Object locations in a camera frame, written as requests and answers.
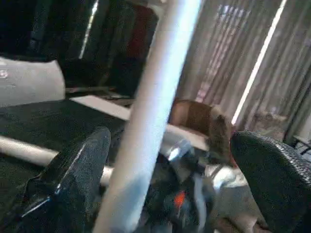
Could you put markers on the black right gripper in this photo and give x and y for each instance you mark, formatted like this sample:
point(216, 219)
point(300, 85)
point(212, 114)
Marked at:
point(175, 204)

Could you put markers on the grey curtain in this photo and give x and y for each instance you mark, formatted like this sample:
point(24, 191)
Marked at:
point(243, 48)

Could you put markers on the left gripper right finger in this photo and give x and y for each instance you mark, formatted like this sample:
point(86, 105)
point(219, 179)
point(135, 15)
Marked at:
point(279, 189)

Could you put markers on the white flat board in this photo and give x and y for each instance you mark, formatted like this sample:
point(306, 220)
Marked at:
point(104, 106)

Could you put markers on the grey cushion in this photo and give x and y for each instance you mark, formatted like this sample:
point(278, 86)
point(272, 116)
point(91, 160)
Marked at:
point(29, 82)

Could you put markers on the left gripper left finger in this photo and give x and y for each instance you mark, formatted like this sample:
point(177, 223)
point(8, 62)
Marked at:
point(70, 189)

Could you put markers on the white plastic table leg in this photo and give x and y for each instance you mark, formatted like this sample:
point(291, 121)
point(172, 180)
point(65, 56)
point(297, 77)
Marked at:
point(24, 149)
point(155, 97)

